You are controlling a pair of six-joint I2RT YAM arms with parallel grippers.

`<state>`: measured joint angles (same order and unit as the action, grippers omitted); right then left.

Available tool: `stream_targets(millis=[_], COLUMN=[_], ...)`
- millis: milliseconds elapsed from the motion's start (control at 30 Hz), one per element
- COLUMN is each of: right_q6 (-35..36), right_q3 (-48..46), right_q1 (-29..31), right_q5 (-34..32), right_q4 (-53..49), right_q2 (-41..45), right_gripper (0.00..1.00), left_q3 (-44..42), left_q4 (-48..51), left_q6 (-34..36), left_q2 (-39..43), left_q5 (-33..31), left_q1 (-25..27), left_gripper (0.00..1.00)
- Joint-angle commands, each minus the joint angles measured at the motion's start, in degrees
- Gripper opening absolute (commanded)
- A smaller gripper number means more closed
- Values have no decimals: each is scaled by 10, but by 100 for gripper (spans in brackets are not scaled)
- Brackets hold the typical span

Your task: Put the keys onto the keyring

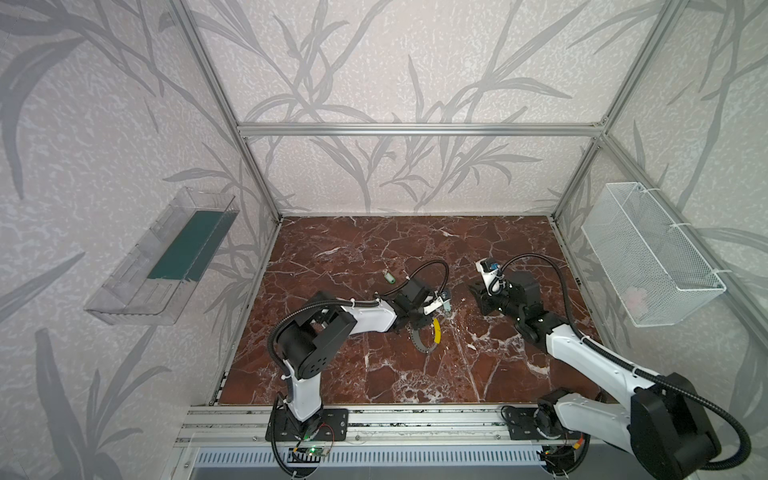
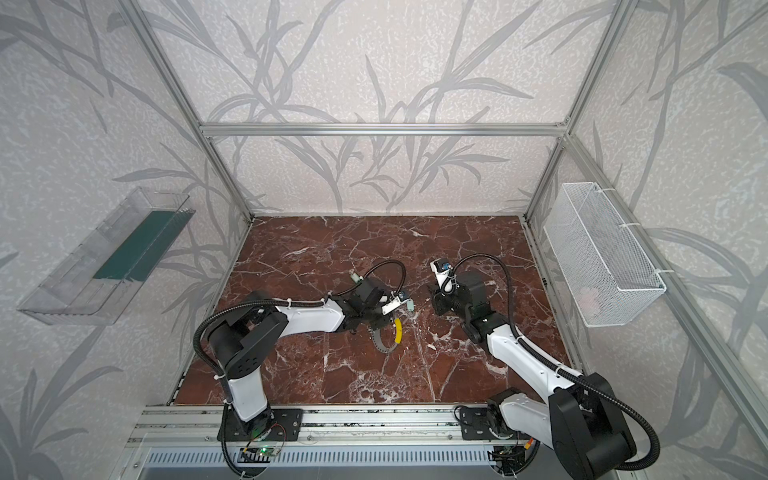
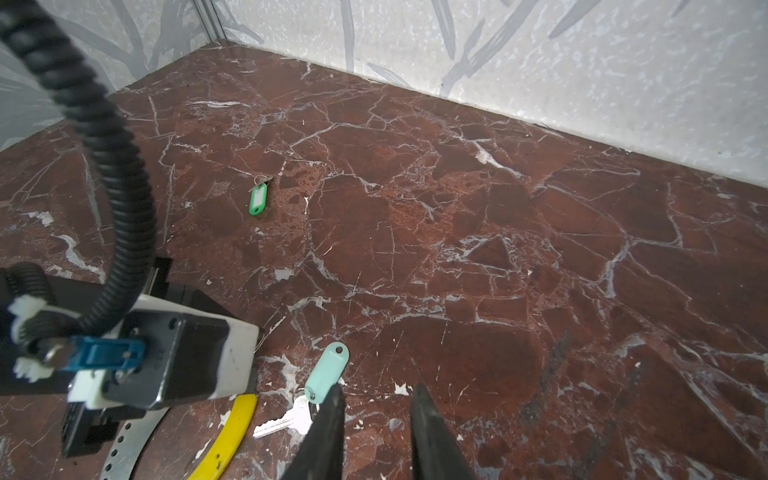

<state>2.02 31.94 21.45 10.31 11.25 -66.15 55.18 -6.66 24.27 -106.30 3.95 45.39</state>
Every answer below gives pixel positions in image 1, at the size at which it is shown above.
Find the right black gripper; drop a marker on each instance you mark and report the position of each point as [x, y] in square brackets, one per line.
[485, 297]

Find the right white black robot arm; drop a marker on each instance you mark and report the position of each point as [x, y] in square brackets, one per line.
[660, 419]

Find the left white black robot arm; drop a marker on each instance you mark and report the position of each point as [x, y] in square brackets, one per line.
[304, 342]

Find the pink object in basket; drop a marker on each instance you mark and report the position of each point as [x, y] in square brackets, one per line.
[635, 298]

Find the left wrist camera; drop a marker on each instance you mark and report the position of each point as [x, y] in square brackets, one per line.
[435, 303]

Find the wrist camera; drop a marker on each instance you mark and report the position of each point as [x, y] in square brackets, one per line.
[491, 274]
[435, 303]

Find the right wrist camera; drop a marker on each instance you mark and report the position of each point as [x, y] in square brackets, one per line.
[491, 274]

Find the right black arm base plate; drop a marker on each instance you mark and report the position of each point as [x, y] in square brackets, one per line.
[536, 423]

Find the white wire mesh basket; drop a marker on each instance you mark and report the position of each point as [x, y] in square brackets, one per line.
[640, 245]

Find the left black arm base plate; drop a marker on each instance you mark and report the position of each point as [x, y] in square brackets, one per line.
[326, 425]

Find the aluminium front rail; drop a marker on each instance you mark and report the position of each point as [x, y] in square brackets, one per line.
[366, 425]

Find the clear plastic wall bin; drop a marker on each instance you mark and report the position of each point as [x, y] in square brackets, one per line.
[154, 282]

